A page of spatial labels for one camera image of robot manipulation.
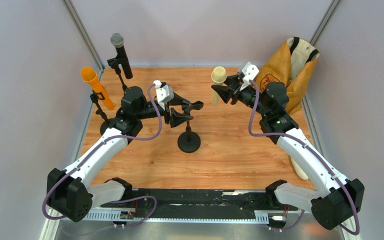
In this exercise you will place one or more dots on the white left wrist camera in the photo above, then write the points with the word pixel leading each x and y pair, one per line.
pixel 164 93

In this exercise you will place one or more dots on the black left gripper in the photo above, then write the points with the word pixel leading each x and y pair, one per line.
pixel 176 118

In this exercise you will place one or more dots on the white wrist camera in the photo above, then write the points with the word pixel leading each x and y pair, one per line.
pixel 247 72
pixel 164 93

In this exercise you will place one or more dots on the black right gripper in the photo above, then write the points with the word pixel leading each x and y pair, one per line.
pixel 226 92

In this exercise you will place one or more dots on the orange microphone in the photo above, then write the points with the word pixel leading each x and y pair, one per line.
pixel 90 77

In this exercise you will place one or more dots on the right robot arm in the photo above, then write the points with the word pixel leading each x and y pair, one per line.
pixel 336 200

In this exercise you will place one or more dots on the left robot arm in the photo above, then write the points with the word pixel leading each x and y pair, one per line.
pixel 69 191

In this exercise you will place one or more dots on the black grey-headed microphone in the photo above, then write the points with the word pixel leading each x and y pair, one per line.
pixel 118 42

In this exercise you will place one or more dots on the cream microphone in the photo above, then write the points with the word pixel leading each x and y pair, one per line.
pixel 218 76

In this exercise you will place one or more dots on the brown paper bag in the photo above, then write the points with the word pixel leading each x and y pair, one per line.
pixel 293 65

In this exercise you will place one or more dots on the black microphone stand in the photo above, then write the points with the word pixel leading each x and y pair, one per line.
pixel 114 63
pixel 189 141
pixel 95 100

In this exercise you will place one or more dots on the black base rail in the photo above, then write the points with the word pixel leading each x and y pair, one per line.
pixel 225 206

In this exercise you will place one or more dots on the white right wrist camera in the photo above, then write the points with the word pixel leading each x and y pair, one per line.
pixel 247 72

